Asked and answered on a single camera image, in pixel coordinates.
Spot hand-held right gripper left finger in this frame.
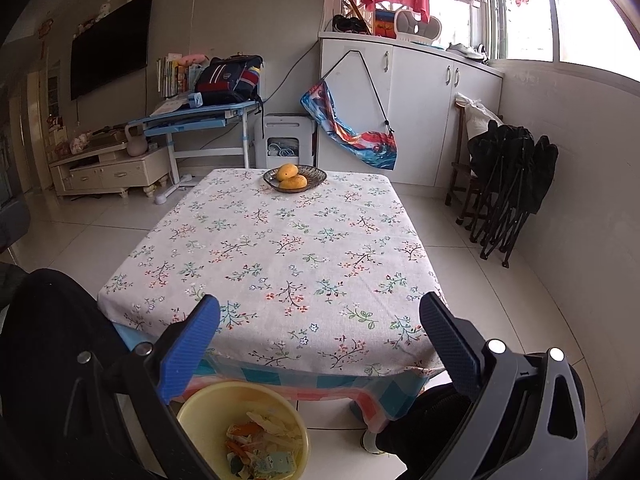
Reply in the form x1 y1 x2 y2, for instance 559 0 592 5
52 294 223 480

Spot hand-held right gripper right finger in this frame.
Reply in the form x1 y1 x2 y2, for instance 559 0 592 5
419 291 588 480

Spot yellow plastic bucket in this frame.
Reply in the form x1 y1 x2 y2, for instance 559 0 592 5
176 381 311 480

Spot curled orange peel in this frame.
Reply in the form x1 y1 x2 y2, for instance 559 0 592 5
226 424 261 442

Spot person's black clothing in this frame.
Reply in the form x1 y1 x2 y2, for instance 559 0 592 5
0 269 481 480

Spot floral tablecloth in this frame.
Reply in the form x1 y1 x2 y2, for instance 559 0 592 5
97 167 448 378

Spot dark wooden chair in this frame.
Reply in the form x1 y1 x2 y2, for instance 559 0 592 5
445 92 501 211

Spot cream television stand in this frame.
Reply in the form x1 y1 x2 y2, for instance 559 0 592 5
48 130 173 200

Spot black folding chairs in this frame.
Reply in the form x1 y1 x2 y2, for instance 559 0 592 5
457 121 560 268

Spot beige vase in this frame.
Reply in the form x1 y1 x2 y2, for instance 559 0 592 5
124 124 148 157

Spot colourful printed cloth bag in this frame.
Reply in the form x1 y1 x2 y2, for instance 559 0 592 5
300 80 398 171

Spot woven oval fruit basket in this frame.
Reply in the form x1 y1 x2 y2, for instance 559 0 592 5
263 164 327 194

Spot blue study desk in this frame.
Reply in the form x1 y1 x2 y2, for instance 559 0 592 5
125 100 263 206

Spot white cloth bag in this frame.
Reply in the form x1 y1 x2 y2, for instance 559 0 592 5
456 91 503 141

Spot white cabinet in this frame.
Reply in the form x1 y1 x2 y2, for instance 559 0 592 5
317 31 505 188

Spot dark striped backpack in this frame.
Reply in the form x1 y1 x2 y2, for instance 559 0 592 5
194 54 265 106

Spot row of books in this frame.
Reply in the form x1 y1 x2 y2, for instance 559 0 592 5
156 52 201 100

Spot white sneakers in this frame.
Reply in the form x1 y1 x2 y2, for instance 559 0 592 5
446 41 486 61

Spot white plastic seat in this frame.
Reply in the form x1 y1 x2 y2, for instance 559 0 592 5
394 9 443 46

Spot black shoes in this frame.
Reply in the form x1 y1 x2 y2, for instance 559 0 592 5
331 14 373 36

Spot black cord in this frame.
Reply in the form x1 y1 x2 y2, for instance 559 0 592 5
322 49 396 136

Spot black wall television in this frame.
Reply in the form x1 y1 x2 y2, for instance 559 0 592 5
70 0 154 102

